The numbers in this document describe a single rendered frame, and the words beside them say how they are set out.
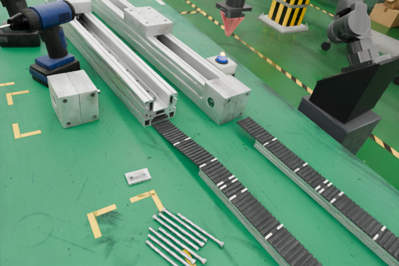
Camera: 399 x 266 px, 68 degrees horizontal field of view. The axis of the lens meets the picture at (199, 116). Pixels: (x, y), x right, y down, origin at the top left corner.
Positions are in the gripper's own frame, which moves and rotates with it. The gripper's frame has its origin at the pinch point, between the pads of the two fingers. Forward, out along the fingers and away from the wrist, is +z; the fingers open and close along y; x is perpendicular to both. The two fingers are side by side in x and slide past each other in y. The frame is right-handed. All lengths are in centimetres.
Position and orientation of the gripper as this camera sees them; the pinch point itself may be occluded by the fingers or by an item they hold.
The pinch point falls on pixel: (227, 32)
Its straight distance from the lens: 99.8
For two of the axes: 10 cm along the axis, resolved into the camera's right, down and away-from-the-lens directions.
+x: 6.0, 5.7, -5.6
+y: -7.8, 2.8, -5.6
